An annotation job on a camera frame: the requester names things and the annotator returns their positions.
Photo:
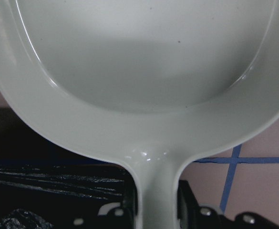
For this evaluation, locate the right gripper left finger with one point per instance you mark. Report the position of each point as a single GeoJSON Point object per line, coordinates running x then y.
{"type": "Point", "coordinates": [129, 203]}

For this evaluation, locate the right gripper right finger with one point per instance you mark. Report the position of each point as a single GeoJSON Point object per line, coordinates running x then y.
{"type": "Point", "coordinates": [187, 206]}

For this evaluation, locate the pale green dustpan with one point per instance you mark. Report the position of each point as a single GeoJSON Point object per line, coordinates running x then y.
{"type": "Point", "coordinates": [151, 85]}

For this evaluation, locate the black trash bag bin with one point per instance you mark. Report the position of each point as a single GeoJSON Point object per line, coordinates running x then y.
{"type": "Point", "coordinates": [43, 186]}

